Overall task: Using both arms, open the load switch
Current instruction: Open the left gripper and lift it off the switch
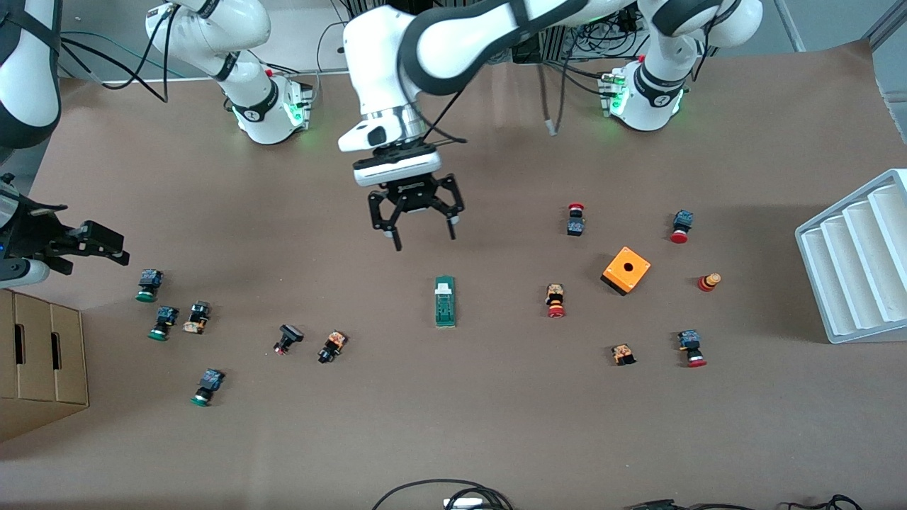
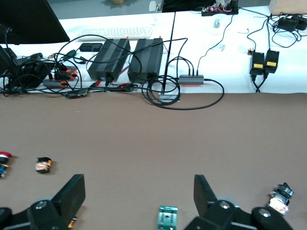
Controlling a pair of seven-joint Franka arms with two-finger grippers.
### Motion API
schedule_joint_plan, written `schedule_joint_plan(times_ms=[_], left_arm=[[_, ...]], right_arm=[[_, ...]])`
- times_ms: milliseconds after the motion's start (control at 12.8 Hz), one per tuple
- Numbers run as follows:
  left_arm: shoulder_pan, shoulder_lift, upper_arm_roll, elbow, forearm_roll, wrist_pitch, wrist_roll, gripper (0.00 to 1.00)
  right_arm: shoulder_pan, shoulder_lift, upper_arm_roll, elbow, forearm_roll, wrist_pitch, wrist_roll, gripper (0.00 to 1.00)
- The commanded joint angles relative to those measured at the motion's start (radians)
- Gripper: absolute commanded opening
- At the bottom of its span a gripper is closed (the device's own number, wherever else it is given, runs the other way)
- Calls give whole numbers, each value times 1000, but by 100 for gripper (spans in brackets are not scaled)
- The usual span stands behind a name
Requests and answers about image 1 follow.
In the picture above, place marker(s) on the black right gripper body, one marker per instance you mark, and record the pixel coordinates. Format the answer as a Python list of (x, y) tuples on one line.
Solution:
[(37, 232)]

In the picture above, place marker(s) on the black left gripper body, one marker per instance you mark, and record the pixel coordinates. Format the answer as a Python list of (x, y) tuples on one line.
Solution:
[(413, 193)]

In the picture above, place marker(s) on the green load switch white lever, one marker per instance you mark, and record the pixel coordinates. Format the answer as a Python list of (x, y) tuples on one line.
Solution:
[(445, 312)]

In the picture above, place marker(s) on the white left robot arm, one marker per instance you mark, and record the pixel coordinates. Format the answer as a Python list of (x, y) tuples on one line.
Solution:
[(439, 42)]

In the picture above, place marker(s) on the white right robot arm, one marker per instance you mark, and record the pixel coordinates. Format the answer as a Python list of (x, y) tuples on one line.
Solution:
[(262, 106)]

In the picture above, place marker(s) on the green mushroom push button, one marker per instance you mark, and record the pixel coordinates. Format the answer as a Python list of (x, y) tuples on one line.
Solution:
[(165, 316), (150, 278), (210, 380)]

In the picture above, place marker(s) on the brown cardboard box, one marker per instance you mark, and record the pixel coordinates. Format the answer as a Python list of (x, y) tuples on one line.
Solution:
[(42, 354)]

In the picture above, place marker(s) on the red button black contact block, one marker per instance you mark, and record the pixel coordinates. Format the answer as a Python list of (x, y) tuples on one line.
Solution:
[(575, 225)]

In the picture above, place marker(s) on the red emergency stop orange block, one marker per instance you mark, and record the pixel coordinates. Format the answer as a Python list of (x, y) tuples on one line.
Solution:
[(555, 297)]

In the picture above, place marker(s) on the black pushbutton pink tip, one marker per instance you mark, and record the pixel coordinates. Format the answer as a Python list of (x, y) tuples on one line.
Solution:
[(289, 334)]

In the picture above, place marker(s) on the white back table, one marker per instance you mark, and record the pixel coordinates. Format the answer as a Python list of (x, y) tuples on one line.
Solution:
[(326, 35)]

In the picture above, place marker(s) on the aluminium equipment rack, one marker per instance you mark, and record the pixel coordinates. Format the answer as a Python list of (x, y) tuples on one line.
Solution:
[(556, 42)]

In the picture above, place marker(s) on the orange black contact block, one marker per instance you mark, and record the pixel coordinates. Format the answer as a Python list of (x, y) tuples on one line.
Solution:
[(623, 354)]

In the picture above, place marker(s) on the red mushroom button blue block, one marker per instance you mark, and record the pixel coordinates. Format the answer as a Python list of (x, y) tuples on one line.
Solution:
[(682, 221), (690, 341)]

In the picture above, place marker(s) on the red yellow emergency stop head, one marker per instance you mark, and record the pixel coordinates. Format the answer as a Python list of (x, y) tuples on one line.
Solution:
[(708, 282)]

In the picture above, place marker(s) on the white plug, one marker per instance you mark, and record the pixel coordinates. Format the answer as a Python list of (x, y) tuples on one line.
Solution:
[(464, 503)]

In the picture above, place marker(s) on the grey aluminium profile bar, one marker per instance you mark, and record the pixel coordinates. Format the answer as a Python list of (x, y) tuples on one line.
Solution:
[(788, 25)]

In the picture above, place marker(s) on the white ribbed plastic tray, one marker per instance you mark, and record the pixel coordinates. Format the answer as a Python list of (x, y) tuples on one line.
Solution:
[(850, 283)]

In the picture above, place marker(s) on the beige black switch block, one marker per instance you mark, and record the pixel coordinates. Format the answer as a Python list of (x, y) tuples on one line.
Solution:
[(196, 317)]

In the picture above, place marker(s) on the black selector switch orange block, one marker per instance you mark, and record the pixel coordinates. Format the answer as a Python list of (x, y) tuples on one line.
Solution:
[(331, 346)]

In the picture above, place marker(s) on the orange push button enclosure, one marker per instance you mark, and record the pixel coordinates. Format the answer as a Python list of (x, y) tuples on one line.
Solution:
[(626, 270)]

